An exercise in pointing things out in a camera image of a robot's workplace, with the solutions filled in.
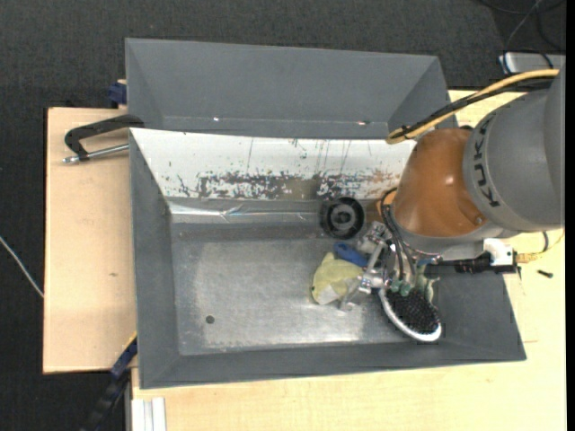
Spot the white hairbrush with black bristles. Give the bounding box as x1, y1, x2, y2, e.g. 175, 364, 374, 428
377, 285, 443, 343

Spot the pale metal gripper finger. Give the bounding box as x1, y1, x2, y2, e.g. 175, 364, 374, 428
361, 222, 390, 279
339, 272, 384, 311

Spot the small blue tool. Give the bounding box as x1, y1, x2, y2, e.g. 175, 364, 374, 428
332, 241, 370, 268

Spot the black cylinder on white bracket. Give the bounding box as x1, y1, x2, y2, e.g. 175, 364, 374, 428
424, 237, 518, 276

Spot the pale yellow cloth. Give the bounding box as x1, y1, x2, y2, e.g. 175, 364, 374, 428
311, 251, 366, 306

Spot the pale brown flat board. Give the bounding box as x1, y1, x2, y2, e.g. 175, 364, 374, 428
42, 106, 138, 374

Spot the grey metal bin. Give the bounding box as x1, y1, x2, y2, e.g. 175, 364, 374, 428
124, 37, 527, 390

